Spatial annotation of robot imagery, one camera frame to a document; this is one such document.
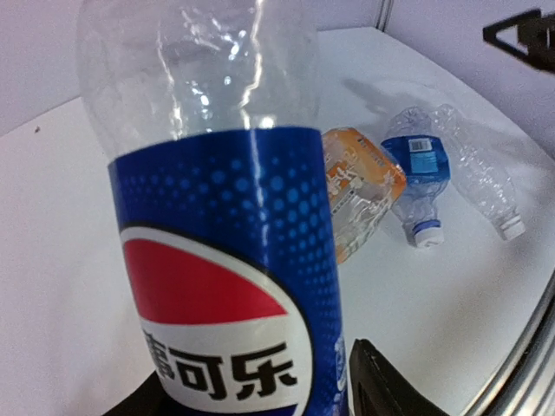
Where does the right aluminium corner post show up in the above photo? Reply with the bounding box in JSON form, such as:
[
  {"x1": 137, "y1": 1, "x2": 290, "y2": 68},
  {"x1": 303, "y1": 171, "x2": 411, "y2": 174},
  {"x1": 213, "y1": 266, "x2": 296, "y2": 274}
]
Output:
[{"x1": 375, "y1": 0, "x2": 395, "y2": 32}]

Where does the aluminium table front rail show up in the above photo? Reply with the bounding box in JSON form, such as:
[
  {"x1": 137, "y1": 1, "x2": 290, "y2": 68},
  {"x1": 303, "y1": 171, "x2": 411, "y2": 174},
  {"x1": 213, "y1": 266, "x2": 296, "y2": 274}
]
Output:
[{"x1": 462, "y1": 277, "x2": 554, "y2": 415}]

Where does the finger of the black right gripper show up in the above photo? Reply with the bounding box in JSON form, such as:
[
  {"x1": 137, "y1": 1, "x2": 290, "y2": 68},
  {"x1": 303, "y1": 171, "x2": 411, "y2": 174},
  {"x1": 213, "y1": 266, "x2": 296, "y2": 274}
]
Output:
[{"x1": 482, "y1": 8, "x2": 554, "y2": 72}]

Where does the blue label crushed water bottle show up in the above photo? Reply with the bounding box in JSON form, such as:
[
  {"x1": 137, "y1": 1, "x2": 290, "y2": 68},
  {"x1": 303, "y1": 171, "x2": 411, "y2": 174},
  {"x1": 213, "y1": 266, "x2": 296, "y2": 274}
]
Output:
[{"x1": 382, "y1": 107, "x2": 451, "y2": 248}]

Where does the orange label crushed bottle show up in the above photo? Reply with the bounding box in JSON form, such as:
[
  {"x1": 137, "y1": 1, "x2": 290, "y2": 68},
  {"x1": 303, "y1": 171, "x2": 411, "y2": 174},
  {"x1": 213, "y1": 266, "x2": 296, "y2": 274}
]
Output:
[{"x1": 322, "y1": 127, "x2": 407, "y2": 263}]

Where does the Pepsi bottle blue label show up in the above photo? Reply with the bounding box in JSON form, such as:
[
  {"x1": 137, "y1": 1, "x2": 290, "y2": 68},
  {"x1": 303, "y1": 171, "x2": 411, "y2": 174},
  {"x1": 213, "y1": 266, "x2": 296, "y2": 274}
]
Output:
[{"x1": 77, "y1": 1, "x2": 349, "y2": 415}]

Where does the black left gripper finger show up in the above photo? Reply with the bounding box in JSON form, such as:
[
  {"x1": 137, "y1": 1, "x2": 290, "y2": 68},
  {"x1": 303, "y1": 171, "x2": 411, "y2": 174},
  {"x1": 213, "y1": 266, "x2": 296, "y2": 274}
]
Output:
[{"x1": 349, "y1": 339, "x2": 438, "y2": 416}]

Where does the clear unlabelled plastic bottle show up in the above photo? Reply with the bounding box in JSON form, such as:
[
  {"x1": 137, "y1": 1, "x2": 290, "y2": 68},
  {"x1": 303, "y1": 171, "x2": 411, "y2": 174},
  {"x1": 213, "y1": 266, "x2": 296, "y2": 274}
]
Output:
[{"x1": 430, "y1": 104, "x2": 526, "y2": 241}]

